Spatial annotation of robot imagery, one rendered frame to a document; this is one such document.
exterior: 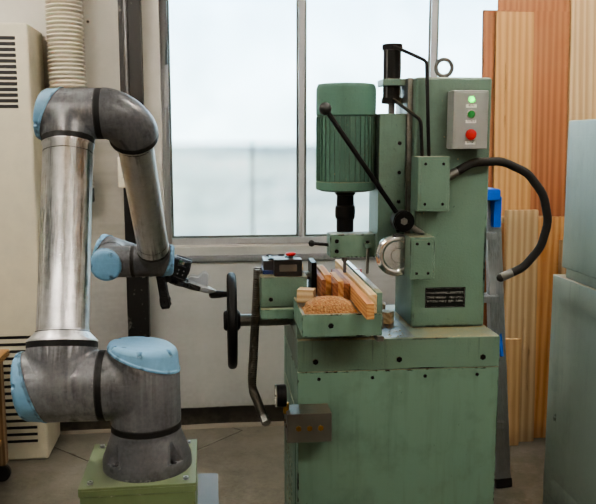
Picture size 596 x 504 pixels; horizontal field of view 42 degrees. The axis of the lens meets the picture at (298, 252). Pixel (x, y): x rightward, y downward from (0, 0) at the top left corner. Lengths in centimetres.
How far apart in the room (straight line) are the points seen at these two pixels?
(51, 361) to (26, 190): 171
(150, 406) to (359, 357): 73
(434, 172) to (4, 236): 187
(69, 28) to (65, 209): 177
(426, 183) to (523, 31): 167
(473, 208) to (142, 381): 112
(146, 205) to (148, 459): 67
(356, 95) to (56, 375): 112
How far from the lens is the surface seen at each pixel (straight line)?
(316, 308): 201
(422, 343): 220
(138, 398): 165
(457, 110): 220
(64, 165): 177
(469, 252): 230
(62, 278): 172
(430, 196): 217
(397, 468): 231
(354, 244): 229
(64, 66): 342
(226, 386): 371
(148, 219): 205
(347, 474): 229
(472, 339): 224
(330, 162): 224
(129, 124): 181
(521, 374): 363
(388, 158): 226
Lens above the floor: 135
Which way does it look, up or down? 8 degrees down
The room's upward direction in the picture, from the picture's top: straight up
